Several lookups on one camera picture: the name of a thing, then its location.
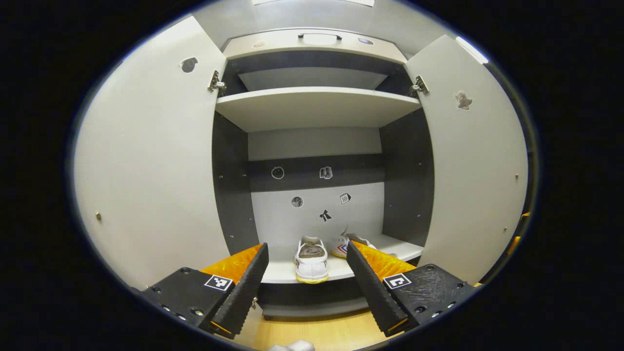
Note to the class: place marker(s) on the white cabinet drawer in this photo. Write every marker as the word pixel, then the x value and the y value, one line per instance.
pixel 312 48

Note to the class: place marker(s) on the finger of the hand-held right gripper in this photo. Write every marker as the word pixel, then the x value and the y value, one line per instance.
pixel 514 246

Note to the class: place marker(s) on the large ceiling light panel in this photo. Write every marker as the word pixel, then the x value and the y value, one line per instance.
pixel 312 2

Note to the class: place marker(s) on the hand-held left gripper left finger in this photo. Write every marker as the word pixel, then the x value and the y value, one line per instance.
pixel 243 292

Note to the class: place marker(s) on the white shoe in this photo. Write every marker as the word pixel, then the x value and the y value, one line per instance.
pixel 312 263
pixel 340 247

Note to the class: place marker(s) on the small ceiling light panel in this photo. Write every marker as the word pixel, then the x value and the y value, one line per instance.
pixel 472 49

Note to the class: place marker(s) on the white grey shoe cabinet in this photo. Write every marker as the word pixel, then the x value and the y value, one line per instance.
pixel 312 107

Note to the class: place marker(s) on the white shoe cabinet door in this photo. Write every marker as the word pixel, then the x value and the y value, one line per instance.
pixel 473 185
pixel 151 170

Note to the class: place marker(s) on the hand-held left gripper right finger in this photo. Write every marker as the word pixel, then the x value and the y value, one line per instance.
pixel 373 292

